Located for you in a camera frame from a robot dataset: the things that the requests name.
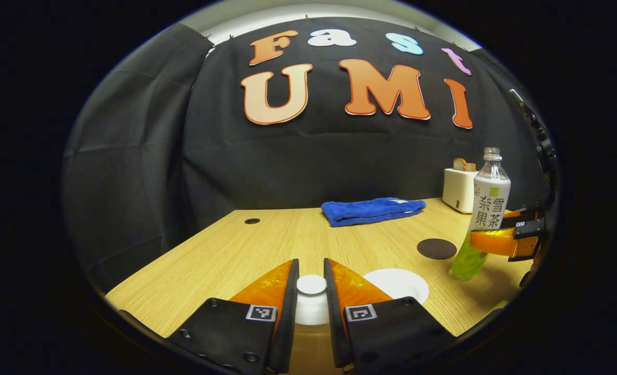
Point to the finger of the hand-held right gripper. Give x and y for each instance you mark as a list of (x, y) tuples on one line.
[(521, 213), (495, 242)]

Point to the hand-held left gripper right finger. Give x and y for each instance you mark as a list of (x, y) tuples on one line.
[(331, 312)]

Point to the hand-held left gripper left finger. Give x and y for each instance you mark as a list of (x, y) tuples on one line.
[(290, 312)]

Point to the clear green-bottomed water bottle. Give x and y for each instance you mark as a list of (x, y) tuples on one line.
[(490, 198)]

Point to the dark round coaster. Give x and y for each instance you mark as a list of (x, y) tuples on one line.
[(437, 248)]

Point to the white teacup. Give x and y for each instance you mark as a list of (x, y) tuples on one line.
[(399, 284)]

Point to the white toaster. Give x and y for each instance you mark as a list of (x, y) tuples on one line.
[(456, 190)]

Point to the toast slice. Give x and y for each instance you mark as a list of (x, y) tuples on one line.
[(462, 164)]

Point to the blue towel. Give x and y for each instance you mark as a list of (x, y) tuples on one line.
[(370, 211)]

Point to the black backdrop cloth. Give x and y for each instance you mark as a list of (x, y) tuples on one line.
[(147, 156)]

